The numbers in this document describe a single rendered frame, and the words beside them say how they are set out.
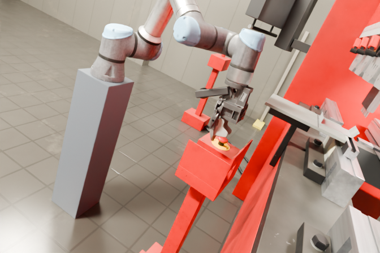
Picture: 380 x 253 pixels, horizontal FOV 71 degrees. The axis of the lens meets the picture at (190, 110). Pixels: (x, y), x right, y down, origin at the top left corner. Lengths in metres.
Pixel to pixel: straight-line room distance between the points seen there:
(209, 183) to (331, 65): 1.19
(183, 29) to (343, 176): 0.56
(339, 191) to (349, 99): 1.11
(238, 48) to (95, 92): 0.68
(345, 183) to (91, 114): 0.99
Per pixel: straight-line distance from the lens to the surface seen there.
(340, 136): 0.94
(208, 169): 0.88
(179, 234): 1.17
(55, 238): 1.54
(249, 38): 0.77
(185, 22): 0.75
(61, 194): 1.61
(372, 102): 0.95
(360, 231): 0.57
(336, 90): 1.85
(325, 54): 1.83
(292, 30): 2.37
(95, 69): 1.22
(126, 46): 1.19
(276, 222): 0.62
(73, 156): 1.43
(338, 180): 0.80
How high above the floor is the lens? 1.21
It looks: 22 degrees down
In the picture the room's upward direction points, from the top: 22 degrees clockwise
